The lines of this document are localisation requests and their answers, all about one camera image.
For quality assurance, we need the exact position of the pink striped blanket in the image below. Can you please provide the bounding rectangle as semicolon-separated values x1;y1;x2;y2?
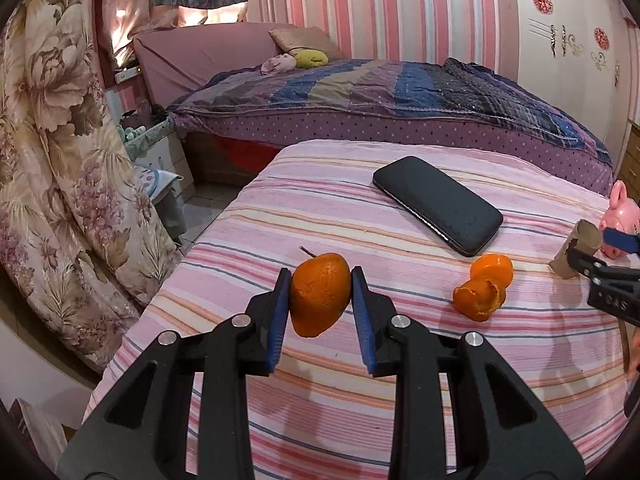
82;140;638;480

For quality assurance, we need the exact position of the yellow green cloth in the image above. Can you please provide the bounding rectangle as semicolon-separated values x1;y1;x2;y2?
292;48;329;69

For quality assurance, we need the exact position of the pink rabbit piggy bank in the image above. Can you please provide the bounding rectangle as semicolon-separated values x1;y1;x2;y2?
600;180;640;261

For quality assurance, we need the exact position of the purple patchwork quilt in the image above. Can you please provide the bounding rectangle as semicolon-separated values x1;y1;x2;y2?
167;57;615;196

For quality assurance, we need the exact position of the pale pink cloth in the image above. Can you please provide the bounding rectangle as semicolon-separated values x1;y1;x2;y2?
261;53;297;77

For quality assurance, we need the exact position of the torn open orange peel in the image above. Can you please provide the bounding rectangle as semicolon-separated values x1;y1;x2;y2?
452;253;514;322

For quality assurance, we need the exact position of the floral curtain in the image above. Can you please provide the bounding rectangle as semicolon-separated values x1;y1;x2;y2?
0;0;183;376

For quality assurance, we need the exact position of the pink padded headboard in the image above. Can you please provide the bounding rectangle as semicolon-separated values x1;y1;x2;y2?
132;22;301;106

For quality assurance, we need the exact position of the cardboard tube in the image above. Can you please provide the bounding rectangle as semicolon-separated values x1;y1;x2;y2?
550;219;606;281

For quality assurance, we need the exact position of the black case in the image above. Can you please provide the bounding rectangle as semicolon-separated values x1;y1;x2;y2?
372;156;504;258

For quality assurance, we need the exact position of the beige pillow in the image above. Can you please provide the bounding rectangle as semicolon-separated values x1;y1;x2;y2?
269;26;342;63

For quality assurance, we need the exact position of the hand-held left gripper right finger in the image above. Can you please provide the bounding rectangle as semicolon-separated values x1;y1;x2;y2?
350;266;586;480

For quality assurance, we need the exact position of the gold wall decal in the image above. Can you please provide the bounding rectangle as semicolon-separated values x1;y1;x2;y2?
530;19;586;58

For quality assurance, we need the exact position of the wooden desk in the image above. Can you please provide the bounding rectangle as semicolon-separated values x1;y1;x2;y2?
612;120;640;196

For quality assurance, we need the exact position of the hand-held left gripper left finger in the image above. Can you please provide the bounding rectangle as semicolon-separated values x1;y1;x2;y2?
56;267;293;480

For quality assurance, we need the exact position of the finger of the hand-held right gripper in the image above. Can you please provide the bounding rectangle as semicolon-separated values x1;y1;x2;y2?
570;246;640;283
602;227;640;256

